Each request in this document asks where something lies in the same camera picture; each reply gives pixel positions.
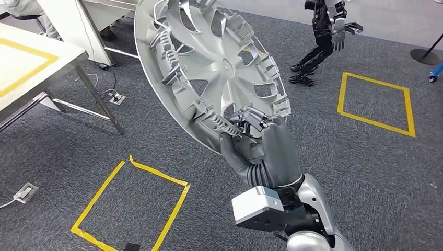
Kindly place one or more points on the black stool with chrome base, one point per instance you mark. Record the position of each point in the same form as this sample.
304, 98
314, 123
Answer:
26, 16

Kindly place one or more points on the steel table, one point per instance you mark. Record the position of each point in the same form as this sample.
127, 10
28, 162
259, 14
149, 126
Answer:
41, 74

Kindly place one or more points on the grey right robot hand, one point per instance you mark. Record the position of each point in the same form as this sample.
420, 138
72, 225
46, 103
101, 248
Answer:
280, 156

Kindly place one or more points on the yellow floor tape square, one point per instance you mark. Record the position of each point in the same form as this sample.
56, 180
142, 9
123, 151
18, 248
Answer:
375, 121
173, 211

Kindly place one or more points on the person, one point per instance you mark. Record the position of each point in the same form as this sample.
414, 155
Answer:
24, 7

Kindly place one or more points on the black stanchion with round base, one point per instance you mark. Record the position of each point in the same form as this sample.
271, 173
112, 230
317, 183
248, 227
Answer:
424, 56

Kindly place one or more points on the yellow table tape marking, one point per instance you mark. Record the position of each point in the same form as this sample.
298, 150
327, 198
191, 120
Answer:
41, 65

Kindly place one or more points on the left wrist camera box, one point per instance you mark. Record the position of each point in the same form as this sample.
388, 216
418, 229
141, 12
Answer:
132, 247

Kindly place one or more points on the grey wheel hubcap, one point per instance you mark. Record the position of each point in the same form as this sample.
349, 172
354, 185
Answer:
207, 59

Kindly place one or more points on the white desk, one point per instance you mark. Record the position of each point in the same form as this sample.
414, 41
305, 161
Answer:
69, 27

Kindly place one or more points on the floor socket box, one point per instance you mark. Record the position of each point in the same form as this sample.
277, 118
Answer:
117, 98
26, 193

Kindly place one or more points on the black stand with ribbed feet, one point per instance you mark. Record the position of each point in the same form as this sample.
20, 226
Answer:
323, 41

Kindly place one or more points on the black power brick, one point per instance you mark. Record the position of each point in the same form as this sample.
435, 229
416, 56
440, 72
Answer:
103, 66

